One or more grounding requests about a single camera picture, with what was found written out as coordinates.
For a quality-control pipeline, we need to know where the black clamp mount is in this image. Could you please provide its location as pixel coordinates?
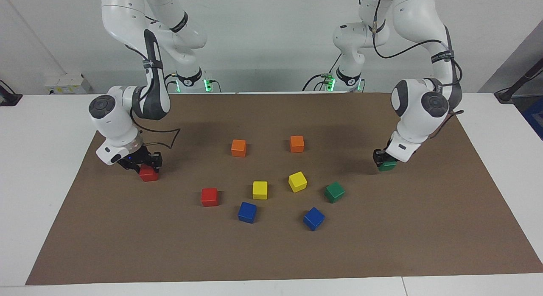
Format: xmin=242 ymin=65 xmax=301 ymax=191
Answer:
xmin=0 ymin=80 xmax=23 ymax=106

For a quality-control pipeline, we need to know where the blue storage bin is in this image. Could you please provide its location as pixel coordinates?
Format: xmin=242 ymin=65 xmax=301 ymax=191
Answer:
xmin=522 ymin=97 xmax=543 ymax=140

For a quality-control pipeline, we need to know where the red wooden cube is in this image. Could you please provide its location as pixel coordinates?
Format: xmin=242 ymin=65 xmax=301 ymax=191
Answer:
xmin=201 ymin=188 xmax=219 ymax=207
xmin=140 ymin=165 xmax=160 ymax=182

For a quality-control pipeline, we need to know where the brown table mat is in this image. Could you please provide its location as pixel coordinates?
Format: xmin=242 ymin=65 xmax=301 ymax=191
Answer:
xmin=25 ymin=92 xmax=543 ymax=285

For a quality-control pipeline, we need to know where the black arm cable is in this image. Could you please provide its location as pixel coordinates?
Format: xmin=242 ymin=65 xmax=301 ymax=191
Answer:
xmin=125 ymin=44 xmax=182 ymax=150
xmin=360 ymin=0 xmax=465 ymax=140

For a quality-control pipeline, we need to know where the blue wooden cube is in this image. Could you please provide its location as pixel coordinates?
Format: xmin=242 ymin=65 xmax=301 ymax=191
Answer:
xmin=238 ymin=202 xmax=258 ymax=224
xmin=303 ymin=207 xmax=326 ymax=232

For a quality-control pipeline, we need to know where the black stand pole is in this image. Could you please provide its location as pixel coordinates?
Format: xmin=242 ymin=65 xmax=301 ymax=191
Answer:
xmin=494 ymin=58 xmax=543 ymax=104

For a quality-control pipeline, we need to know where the white power strip box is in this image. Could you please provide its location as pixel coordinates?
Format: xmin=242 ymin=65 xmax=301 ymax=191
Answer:
xmin=45 ymin=73 xmax=92 ymax=95

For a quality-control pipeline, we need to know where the yellow wooden cube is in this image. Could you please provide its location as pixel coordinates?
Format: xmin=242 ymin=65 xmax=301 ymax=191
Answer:
xmin=252 ymin=181 xmax=269 ymax=200
xmin=288 ymin=171 xmax=308 ymax=193

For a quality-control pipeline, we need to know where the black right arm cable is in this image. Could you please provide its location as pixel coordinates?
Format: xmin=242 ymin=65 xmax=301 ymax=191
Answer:
xmin=125 ymin=44 xmax=182 ymax=150

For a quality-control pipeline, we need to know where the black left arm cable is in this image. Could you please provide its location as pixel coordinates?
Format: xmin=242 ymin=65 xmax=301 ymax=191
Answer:
xmin=360 ymin=0 xmax=465 ymax=140

